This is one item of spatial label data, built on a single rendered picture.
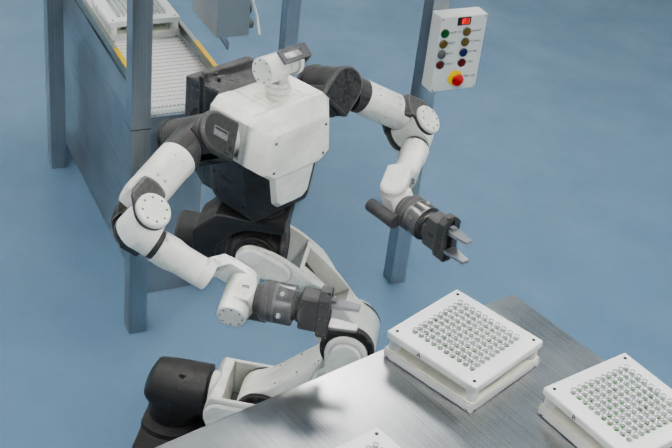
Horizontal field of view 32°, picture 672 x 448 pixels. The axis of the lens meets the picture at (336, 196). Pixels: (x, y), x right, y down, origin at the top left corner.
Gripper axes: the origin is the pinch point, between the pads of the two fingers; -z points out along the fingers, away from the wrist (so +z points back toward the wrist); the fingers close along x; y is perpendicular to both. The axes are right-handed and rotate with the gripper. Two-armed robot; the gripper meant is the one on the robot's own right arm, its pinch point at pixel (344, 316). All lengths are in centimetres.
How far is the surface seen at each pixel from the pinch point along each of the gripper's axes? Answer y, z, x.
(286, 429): 23.2, 6.1, 13.1
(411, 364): -1.7, -15.5, 10.5
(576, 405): 6, -50, 6
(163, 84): -120, 79, 16
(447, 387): 3.4, -24.0, 10.4
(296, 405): 15.6, 5.7, 13.1
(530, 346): -10.2, -40.0, 5.8
